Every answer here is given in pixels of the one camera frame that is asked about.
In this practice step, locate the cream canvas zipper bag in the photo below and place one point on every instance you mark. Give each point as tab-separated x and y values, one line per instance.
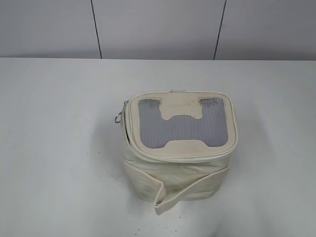
177	145

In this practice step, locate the silver zipper pull with ring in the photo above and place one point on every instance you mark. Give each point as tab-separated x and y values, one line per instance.
118	117

